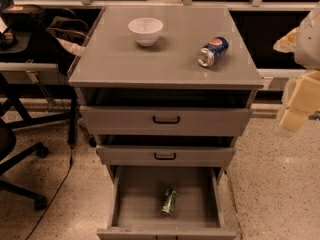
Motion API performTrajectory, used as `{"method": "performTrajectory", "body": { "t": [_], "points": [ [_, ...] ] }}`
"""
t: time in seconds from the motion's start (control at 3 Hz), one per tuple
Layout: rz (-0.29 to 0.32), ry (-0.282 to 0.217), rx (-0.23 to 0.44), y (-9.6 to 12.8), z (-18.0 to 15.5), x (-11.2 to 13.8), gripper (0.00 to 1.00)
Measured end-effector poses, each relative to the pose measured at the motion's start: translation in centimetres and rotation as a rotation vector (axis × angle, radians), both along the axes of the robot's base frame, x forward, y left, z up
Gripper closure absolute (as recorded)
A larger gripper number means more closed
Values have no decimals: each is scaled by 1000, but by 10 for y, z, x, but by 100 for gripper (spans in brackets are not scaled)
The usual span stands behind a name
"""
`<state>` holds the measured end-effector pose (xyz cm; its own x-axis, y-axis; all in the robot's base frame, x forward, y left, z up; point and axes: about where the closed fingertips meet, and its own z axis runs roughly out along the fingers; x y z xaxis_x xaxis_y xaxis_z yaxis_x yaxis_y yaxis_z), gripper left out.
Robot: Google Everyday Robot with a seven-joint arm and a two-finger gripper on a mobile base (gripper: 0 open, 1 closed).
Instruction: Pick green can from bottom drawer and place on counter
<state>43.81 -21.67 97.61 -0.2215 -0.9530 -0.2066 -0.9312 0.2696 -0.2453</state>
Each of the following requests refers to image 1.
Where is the grey drawer cabinet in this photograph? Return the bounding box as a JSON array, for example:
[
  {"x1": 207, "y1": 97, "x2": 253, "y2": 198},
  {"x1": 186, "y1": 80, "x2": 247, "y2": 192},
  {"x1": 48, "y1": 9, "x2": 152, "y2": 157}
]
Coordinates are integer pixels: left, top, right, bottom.
[{"x1": 67, "y1": 5, "x2": 265, "y2": 185}]

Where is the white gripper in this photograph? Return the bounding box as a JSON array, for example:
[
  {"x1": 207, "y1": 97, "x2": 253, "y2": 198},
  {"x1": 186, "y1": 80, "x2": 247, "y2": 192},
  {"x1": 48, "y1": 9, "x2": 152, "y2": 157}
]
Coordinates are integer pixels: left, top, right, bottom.
[{"x1": 273, "y1": 5, "x2": 320, "y2": 131}]

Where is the dark side desk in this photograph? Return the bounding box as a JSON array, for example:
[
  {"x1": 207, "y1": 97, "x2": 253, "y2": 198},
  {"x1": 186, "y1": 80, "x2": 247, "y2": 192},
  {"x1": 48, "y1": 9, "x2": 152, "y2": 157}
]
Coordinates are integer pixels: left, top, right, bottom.
[{"x1": 0, "y1": 30, "x2": 78, "y2": 146}]

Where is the black office chair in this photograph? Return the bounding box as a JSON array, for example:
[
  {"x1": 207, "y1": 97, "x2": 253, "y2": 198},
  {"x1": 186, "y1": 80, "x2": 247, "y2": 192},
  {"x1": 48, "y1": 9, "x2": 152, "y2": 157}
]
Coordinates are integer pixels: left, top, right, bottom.
[{"x1": 0, "y1": 119, "x2": 49, "y2": 210}]

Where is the black middle drawer handle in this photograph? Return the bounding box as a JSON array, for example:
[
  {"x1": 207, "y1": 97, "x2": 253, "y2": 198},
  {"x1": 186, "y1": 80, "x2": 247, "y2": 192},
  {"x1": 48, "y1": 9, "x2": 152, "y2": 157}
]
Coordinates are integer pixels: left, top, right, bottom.
[{"x1": 153, "y1": 153, "x2": 177, "y2": 161}]

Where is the blue pepsi can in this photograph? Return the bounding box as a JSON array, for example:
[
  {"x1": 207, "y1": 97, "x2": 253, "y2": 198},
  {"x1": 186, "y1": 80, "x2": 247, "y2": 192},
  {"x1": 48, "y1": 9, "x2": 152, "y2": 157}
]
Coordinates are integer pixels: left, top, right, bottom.
[{"x1": 198, "y1": 37, "x2": 229, "y2": 68}]

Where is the top grey drawer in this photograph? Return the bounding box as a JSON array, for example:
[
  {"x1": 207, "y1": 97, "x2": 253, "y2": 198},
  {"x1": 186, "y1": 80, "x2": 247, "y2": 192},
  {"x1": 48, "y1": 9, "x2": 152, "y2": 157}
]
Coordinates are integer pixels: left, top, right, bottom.
[{"x1": 80, "y1": 106, "x2": 252, "y2": 137}]

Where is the dark bag on desk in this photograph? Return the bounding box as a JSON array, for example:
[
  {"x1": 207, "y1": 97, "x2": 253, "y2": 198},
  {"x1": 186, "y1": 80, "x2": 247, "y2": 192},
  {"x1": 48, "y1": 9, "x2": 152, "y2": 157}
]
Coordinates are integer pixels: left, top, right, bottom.
[{"x1": 47, "y1": 16, "x2": 89, "y2": 45}]

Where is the white ceramic bowl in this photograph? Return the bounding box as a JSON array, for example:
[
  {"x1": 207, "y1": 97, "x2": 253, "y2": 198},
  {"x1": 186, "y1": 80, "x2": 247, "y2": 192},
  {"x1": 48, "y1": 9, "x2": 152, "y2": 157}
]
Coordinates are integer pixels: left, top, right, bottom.
[{"x1": 128, "y1": 17, "x2": 163, "y2": 47}]

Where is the green soda can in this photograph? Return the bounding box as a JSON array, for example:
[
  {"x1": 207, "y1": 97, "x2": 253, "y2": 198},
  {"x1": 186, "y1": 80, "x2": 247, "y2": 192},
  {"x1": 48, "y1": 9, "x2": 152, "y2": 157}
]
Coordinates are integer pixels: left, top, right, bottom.
[{"x1": 161, "y1": 187, "x2": 177, "y2": 216}]

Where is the black drawer handle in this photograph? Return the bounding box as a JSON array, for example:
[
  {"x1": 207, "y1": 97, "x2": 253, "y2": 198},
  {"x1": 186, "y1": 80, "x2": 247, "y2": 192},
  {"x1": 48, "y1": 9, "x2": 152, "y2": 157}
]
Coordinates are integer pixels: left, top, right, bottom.
[
  {"x1": 152, "y1": 116, "x2": 180, "y2": 124},
  {"x1": 153, "y1": 153, "x2": 177, "y2": 161}
]

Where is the black floor cable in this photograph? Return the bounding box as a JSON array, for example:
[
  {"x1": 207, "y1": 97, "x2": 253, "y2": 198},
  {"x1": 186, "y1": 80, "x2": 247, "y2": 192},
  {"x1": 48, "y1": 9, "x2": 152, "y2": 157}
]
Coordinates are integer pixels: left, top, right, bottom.
[{"x1": 24, "y1": 143, "x2": 74, "y2": 240}]

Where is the middle grey drawer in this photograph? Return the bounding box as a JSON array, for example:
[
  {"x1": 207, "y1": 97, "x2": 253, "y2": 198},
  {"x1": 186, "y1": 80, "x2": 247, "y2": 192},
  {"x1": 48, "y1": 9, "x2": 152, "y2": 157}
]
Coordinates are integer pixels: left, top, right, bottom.
[{"x1": 96, "y1": 145, "x2": 235, "y2": 167}]

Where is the black top drawer handle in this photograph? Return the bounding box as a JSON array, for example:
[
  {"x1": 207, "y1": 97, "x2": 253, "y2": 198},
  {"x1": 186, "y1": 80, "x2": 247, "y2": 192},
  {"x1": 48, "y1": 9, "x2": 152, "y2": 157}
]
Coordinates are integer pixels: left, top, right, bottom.
[{"x1": 152, "y1": 116, "x2": 180, "y2": 124}]

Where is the bottom grey open drawer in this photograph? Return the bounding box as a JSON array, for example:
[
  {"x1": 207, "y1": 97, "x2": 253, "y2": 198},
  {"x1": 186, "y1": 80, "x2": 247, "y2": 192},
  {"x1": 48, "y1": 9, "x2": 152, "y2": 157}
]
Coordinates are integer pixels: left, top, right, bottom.
[{"x1": 97, "y1": 166, "x2": 236, "y2": 240}]

